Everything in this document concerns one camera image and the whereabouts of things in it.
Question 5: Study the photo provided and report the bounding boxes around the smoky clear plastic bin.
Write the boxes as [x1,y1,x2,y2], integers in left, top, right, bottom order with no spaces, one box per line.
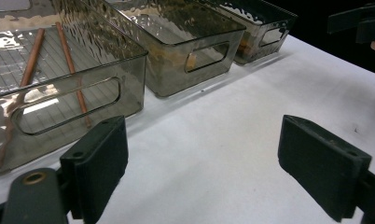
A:
[203,0,299,65]
[82,0,247,98]
[0,0,149,176]

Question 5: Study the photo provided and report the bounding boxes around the white table cover sheet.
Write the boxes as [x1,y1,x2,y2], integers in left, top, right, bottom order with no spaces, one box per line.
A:
[0,34,375,224]

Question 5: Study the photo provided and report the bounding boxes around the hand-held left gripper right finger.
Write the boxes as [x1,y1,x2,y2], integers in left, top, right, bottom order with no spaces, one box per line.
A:
[277,114,372,223]

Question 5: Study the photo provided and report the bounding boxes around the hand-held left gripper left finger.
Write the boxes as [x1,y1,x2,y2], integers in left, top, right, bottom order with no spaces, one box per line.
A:
[59,115,130,224]

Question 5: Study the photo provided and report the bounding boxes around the brown wooden chopstick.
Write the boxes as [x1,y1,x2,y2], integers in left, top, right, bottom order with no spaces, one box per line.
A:
[0,27,47,171]
[54,21,93,129]

